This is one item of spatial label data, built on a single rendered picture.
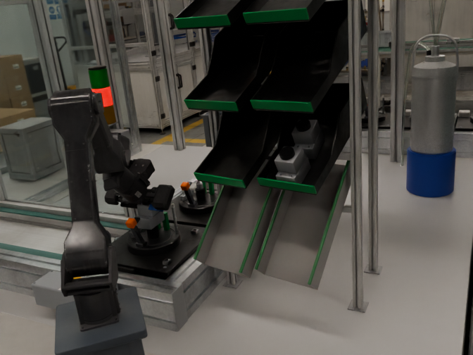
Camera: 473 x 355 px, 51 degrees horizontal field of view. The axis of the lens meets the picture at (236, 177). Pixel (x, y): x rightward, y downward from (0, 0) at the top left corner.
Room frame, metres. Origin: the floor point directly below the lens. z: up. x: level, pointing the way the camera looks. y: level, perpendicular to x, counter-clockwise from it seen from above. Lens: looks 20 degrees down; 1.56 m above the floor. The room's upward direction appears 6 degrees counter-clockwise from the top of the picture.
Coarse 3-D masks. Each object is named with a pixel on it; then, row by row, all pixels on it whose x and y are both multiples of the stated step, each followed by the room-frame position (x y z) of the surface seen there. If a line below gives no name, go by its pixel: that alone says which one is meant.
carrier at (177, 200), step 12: (192, 192) 1.45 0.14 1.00; (204, 192) 1.40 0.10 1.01; (216, 192) 1.45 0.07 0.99; (180, 204) 1.38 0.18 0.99; (192, 204) 1.35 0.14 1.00; (204, 204) 1.37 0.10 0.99; (168, 216) 1.35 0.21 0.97; (180, 216) 1.34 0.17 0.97; (192, 216) 1.33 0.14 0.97; (204, 216) 1.32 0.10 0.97
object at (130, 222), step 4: (128, 220) 1.12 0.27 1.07; (132, 220) 1.11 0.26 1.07; (136, 220) 1.13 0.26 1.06; (128, 224) 1.11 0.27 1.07; (132, 224) 1.11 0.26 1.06; (136, 224) 1.12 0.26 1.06; (132, 228) 1.12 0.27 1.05; (136, 228) 1.12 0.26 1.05; (132, 232) 1.13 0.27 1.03; (136, 232) 1.12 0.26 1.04; (136, 236) 1.13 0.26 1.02; (140, 236) 1.13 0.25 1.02; (140, 240) 1.13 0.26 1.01
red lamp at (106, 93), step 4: (104, 88) 1.36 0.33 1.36; (108, 88) 1.37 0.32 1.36; (96, 92) 1.35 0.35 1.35; (100, 92) 1.35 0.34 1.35; (104, 92) 1.36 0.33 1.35; (108, 92) 1.37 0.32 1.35; (104, 96) 1.36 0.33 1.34; (108, 96) 1.36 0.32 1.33; (104, 100) 1.36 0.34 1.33; (108, 100) 1.36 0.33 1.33; (112, 100) 1.38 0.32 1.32; (104, 104) 1.35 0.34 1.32; (108, 104) 1.36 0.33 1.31; (112, 104) 1.37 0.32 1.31
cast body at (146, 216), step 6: (138, 204) 1.18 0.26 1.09; (144, 204) 1.17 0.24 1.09; (138, 210) 1.18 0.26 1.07; (144, 210) 1.17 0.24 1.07; (150, 210) 1.16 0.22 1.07; (138, 216) 1.17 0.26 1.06; (144, 216) 1.17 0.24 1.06; (150, 216) 1.16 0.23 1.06; (156, 216) 1.17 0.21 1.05; (162, 216) 1.20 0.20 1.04; (138, 222) 1.17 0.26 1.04; (144, 222) 1.16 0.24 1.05; (150, 222) 1.15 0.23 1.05; (156, 222) 1.17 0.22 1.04; (144, 228) 1.16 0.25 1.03; (150, 228) 1.15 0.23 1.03
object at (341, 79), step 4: (340, 76) 0.98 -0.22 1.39; (344, 76) 0.98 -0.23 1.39; (348, 76) 0.98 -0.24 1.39; (264, 80) 1.06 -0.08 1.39; (336, 80) 0.99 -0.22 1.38; (340, 80) 0.98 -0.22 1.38; (344, 80) 0.98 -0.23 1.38; (348, 80) 0.98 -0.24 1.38; (272, 152) 1.06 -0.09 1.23; (344, 152) 0.99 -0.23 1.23; (348, 152) 0.98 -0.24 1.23; (340, 156) 0.98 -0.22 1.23; (344, 156) 0.98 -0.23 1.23; (348, 156) 0.98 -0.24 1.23; (348, 160) 0.98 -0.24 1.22
